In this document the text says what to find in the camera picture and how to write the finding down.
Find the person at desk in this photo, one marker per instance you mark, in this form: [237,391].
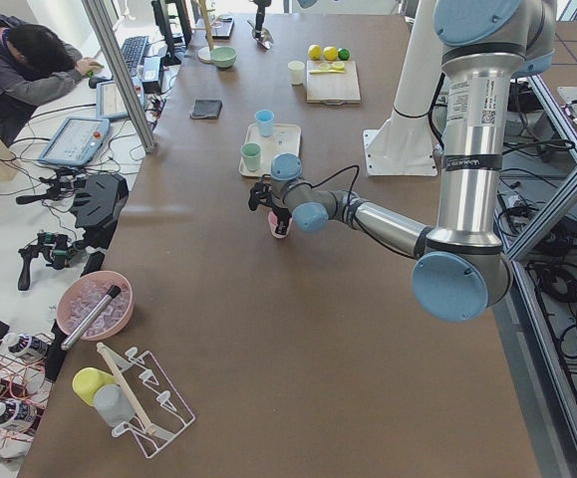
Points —
[36,67]

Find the green lime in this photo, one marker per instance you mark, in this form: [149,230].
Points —
[344,54]

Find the black keyboard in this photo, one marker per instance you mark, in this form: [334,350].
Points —
[134,50]

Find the metal scoop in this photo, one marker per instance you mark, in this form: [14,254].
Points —
[265,42]

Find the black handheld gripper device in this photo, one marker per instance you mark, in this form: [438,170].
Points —
[57,250]

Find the blue teach pendant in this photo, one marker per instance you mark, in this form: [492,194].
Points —
[109,102]
[76,142]

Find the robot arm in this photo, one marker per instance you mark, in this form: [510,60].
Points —
[261,6]
[460,268]

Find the white wire cup rack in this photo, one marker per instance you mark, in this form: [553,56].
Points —
[162,414]

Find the cream serving tray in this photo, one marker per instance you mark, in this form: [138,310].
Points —
[286,138]

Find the pink plastic cup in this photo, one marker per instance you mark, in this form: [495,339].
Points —
[271,218]

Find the green plastic cup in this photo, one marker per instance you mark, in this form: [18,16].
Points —
[251,155]

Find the grey folded cloth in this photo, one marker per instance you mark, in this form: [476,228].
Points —
[206,109]

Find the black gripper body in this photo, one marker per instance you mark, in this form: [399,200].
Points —
[280,215]
[260,19]

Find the yellow cup on rack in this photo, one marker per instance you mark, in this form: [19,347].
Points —
[88,380]

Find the aluminium frame post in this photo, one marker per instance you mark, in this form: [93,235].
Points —
[101,23]

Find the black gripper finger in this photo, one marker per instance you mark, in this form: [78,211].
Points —
[281,228]

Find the metal muddler in bowl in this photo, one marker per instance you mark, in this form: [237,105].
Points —
[88,320]

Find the grey cup on rack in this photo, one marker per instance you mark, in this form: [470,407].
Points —
[112,405]

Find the wooden cutting board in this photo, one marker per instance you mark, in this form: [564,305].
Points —
[333,89]

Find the wooden mug tree stand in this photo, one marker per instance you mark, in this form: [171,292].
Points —
[204,54]

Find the cream plastic cup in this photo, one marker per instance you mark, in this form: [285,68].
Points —
[296,72]

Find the green bowl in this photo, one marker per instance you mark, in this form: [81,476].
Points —
[223,57]

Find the yellow plastic knife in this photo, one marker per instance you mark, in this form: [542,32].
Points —
[326,72]

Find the blue plastic cup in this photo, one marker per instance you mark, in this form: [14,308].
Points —
[265,122]

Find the yellow lemon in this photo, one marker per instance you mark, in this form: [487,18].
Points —
[314,52]
[330,53]

